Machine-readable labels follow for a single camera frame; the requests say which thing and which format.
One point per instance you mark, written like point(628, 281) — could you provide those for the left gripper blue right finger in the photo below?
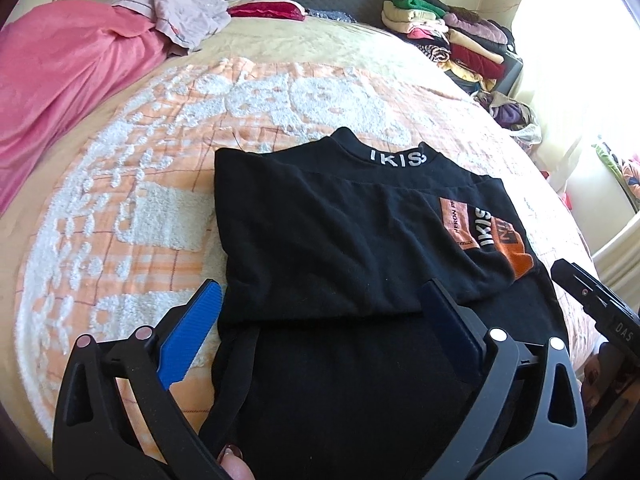
point(459, 330)

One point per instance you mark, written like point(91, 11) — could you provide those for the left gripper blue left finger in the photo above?
point(187, 332)

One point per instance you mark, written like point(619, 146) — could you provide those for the black orange IKISS sweatshirt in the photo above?
point(328, 367)

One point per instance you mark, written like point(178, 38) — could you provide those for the bag of clothes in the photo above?
point(517, 118)

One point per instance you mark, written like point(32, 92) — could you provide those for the stack of folded clothes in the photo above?
point(474, 52)

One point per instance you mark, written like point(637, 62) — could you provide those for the right hand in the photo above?
point(599, 383)

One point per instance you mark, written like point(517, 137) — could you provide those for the left hand red nails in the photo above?
point(230, 460)

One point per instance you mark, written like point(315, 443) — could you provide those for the orange white patterned bedspread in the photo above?
point(131, 229)

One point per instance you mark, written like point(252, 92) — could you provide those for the colourful toy by window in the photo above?
point(624, 170)

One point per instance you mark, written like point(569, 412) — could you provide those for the pink satin blanket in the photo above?
point(59, 61)

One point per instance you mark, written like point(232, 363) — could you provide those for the lilac crumpled garment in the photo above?
point(186, 23)

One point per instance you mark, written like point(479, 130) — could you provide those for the blue patterned cloth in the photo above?
point(338, 16)

